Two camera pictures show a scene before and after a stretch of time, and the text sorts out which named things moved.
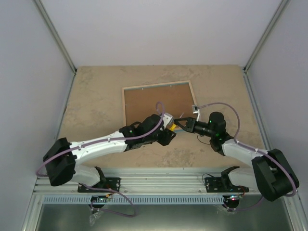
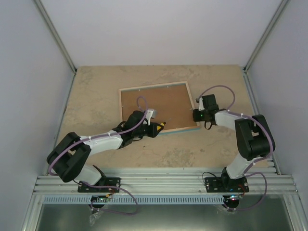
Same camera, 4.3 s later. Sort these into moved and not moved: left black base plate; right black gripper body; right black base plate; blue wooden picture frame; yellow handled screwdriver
Moved: yellow handled screwdriver; right black gripper body
Not moved: left black base plate; blue wooden picture frame; right black base plate
